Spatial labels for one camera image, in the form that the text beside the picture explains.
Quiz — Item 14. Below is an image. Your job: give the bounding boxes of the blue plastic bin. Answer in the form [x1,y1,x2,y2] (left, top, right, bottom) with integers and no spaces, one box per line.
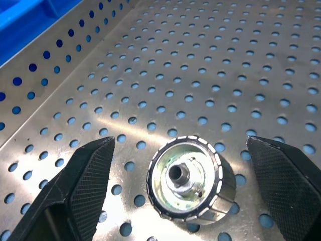
[0,0,131,68]

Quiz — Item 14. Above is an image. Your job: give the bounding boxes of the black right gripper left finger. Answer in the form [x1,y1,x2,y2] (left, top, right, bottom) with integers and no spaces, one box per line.
[11,136,116,241]

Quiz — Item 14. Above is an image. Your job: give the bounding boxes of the perforated stainless steel tray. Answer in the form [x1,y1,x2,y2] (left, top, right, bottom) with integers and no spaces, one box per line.
[0,0,321,241]

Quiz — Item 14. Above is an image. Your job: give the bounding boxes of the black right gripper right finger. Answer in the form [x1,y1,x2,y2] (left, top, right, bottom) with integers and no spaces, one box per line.
[246,135,321,241]

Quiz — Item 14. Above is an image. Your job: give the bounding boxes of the metal rotor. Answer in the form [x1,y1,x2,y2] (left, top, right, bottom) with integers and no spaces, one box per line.
[146,135,238,223]

